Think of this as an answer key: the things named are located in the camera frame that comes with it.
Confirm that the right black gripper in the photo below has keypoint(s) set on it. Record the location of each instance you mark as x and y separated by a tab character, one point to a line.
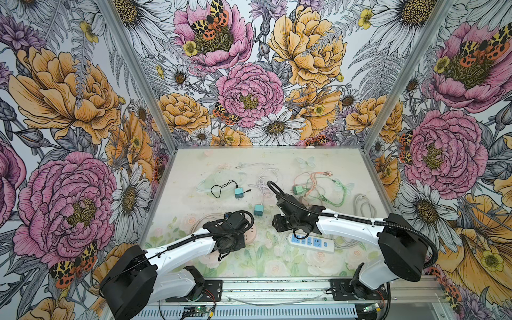
291	230

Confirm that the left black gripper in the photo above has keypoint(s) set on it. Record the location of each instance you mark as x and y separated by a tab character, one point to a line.
238	245

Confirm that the round pink power strip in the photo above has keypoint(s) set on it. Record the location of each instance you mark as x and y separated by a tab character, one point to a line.
250	235

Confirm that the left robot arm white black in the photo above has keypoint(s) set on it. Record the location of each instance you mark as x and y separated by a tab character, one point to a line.
142	276

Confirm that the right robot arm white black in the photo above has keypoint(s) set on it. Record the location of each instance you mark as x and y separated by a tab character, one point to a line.
405	252

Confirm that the white blue rectangular power strip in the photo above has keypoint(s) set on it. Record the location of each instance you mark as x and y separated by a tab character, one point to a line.
311	243

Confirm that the green charger plug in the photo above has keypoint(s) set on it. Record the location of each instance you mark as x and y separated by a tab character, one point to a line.
298	189

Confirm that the small green circuit board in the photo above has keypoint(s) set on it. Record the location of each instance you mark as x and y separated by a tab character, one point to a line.
197	311

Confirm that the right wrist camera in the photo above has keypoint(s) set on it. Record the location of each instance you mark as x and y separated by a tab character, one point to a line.
279	224

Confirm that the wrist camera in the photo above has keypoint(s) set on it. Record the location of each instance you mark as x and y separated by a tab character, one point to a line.
235	221
279	224

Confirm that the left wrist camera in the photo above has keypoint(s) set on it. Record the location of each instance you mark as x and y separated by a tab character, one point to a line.
235	221

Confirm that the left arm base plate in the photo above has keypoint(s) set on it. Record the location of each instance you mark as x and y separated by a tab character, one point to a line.
211	291

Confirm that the aluminium front rail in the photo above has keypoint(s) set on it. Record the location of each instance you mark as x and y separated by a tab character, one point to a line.
272	291

